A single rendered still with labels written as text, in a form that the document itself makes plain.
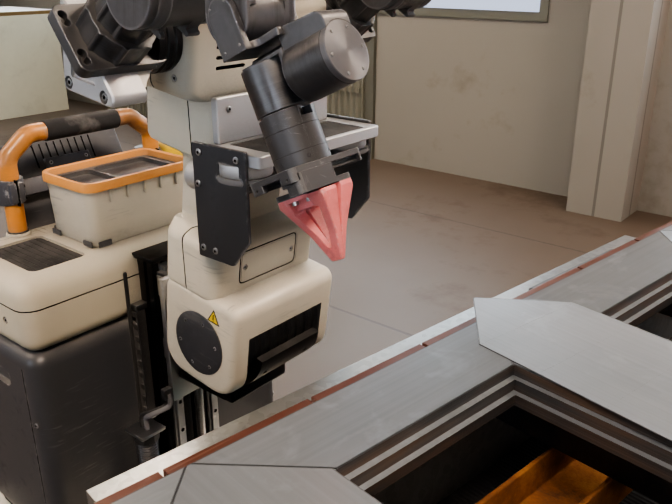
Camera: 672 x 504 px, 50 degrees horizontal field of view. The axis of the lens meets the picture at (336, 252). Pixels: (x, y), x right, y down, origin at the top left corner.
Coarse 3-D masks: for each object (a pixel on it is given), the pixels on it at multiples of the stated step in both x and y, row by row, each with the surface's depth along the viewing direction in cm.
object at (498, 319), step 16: (496, 304) 93; (512, 304) 93; (528, 304) 93; (544, 304) 93; (560, 304) 93; (480, 320) 89; (496, 320) 89; (512, 320) 89; (528, 320) 89; (480, 336) 85; (496, 336) 85
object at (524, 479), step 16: (528, 464) 84; (544, 464) 86; (560, 464) 89; (576, 464) 91; (512, 480) 81; (528, 480) 84; (544, 480) 87; (560, 480) 88; (576, 480) 88; (592, 480) 88; (608, 480) 81; (496, 496) 80; (512, 496) 82; (528, 496) 85; (544, 496) 85; (560, 496) 85; (576, 496) 85; (592, 496) 79; (608, 496) 82; (624, 496) 86
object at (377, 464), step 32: (640, 320) 97; (480, 384) 76; (512, 384) 79; (544, 384) 77; (448, 416) 73; (480, 416) 75; (544, 416) 76; (576, 416) 74; (608, 416) 72; (384, 448) 67; (416, 448) 70; (608, 448) 71; (640, 448) 70; (352, 480) 64; (384, 480) 66
